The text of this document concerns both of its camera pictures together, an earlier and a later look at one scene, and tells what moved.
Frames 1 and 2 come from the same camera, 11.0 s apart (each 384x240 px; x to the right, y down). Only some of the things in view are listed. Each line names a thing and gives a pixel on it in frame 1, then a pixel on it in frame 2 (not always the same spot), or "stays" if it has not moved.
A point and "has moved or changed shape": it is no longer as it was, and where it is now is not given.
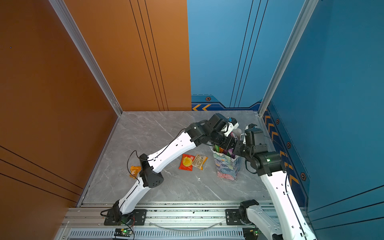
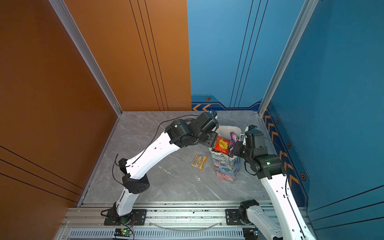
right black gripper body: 241,149 stays
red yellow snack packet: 186,162 has moved or changed shape
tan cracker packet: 199,160 stays
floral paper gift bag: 227,167 stays
